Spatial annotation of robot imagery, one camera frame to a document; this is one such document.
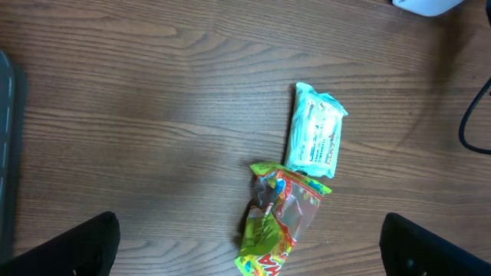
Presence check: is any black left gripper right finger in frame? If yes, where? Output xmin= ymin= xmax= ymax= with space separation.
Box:
xmin=379 ymin=212 xmax=490 ymax=276

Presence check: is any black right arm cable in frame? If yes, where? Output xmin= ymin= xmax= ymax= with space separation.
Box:
xmin=458 ymin=76 xmax=491 ymax=156

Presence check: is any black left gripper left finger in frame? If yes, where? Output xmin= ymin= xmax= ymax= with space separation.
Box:
xmin=1 ymin=212 xmax=120 ymax=276

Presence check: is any green gummy candy bag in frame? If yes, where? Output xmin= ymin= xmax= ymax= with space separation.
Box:
xmin=235 ymin=162 xmax=331 ymax=276

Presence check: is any grey plastic mesh basket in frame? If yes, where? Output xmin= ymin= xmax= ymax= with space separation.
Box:
xmin=1 ymin=51 xmax=15 ymax=263

